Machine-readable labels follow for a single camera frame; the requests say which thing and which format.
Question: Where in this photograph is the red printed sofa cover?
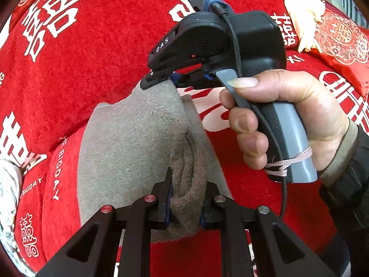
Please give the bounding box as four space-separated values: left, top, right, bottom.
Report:
0 0 369 277

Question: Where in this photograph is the person's right hand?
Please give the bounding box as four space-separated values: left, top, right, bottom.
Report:
219 69 351 179

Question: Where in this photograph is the cream crumpled cloth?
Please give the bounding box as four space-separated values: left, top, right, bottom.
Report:
281 0 326 52

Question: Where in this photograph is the pink string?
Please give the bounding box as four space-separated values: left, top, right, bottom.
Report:
264 146 313 178

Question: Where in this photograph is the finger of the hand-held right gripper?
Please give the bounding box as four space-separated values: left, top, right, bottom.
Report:
170 73 221 90
140 72 174 90

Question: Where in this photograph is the black braided cable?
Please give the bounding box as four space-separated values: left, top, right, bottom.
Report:
209 1 289 220

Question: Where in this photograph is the person's right forearm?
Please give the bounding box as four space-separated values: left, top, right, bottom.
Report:
318 118 369 277

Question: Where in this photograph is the red patterned pillow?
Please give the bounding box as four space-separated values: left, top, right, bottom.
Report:
313 1 369 93

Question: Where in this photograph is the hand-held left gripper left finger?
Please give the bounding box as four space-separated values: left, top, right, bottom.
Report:
36 167 173 277

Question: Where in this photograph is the white floral cloth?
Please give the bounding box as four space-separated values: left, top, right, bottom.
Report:
0 159 24 269

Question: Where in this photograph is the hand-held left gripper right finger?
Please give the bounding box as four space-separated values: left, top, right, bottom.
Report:
199 182 336 277

